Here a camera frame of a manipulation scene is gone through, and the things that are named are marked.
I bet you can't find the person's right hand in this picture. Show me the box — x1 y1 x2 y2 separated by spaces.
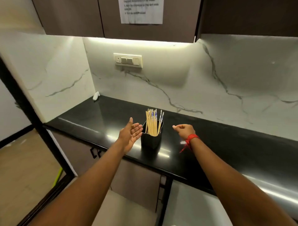
172 124 196 141

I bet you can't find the person's left hand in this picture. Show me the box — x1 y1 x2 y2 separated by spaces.
117 117 143 154

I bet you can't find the person's right forearm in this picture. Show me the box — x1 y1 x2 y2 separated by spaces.
189 137 297 226

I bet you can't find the person's left forearm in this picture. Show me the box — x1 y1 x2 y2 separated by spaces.
29 139 126 226

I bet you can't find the red thread wristband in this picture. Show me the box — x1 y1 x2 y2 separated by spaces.
179 134 200 153

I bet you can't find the bunch of wooden chopsticks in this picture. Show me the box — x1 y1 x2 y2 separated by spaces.
145 108 165 136

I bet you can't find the black square holder cup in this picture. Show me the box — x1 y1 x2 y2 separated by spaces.
141 120 164 149

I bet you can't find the grey base cabinet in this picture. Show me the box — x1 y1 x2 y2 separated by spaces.
47 129 168 213

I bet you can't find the green stick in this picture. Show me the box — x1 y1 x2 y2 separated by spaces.
53 168 64 187

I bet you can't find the white paper notice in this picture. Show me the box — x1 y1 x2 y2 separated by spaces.
118 0 164 25

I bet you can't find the cream wall switch panel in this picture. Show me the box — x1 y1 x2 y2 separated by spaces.
113 53 142 68

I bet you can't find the black metal door frame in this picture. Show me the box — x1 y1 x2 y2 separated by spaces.
0 57 75 226

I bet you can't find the dark brown wall cabinet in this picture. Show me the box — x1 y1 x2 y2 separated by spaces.
32 0 298 43

